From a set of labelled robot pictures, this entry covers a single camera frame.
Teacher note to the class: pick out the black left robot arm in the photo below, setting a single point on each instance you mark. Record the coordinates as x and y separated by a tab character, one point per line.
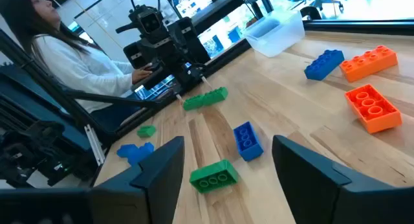
191	42

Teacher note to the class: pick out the black office chair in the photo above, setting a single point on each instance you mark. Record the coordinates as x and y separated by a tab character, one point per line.
318	1

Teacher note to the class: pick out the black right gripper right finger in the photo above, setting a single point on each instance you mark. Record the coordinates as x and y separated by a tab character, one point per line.
323	198

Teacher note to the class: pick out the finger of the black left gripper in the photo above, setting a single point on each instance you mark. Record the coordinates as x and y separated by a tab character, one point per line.
165	80
192	73

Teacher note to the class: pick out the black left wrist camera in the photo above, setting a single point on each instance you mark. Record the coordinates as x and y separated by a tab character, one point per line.
150	23

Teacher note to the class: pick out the black frame hook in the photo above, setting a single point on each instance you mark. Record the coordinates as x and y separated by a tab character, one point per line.
310	11

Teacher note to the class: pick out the person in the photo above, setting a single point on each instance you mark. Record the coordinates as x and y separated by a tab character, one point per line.
81	68

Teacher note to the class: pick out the green toy building block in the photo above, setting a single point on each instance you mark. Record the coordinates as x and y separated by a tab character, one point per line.
146	131
213	177
193	102
215	96

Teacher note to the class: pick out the person's hand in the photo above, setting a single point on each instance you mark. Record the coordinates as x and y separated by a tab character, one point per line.
140	74

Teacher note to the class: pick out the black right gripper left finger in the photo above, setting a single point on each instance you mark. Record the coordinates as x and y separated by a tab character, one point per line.
145	191

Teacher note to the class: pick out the clear plastic bin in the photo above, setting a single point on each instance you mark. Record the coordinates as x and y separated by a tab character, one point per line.
275	39

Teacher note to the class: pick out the orange toy building block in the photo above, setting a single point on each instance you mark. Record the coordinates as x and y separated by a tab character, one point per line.
372	109
368	65

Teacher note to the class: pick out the blue toy building block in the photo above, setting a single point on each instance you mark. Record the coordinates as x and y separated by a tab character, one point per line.
323	67
140	154
247	143
125	150

